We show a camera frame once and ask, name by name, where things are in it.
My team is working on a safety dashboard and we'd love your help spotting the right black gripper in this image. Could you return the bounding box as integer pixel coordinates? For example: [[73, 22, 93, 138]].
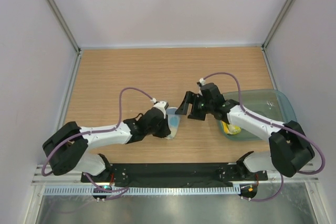
[[175, 91, 214, 121]]

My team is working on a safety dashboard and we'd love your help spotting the blue cartoon mouse towel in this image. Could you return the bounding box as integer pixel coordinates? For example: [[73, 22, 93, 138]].
[[166, 107, 181, 140]]

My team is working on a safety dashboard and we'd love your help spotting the yellow green crocodile towel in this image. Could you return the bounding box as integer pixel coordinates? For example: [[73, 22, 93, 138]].
[[220, 121, 242, 135]]

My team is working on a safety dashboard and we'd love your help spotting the teal transparent plastic tub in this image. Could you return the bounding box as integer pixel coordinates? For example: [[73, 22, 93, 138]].
[[217, 89, 297, 142]]

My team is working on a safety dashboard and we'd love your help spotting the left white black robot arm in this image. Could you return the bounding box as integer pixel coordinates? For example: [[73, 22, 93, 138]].
[[43, 107, 174, 182]]

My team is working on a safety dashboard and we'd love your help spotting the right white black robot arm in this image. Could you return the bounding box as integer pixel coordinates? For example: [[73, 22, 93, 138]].
[[175, 91, 315, 180]]

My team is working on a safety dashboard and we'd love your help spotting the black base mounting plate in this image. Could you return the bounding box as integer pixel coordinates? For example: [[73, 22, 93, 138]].
[[90, 163, 268, 184]]

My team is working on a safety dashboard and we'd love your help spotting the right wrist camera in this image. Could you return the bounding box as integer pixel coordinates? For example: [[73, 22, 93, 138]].
[[200, 82, 225, 104]]

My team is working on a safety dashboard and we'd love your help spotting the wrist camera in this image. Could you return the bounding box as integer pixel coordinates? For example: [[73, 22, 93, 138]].
[[153, 101, 169, 117], [200, 82, 225, 104]]

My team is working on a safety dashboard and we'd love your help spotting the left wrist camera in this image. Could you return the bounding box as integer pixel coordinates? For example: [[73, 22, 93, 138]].
[[153, 101, 169, 117]]

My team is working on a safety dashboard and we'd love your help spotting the white slotted cable duct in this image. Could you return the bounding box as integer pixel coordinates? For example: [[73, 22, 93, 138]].
[[43, 184, 240, 196]]

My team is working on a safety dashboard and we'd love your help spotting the aluminium frame rail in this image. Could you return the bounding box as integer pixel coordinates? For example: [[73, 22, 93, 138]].
[[31, 163, 320, 186]]

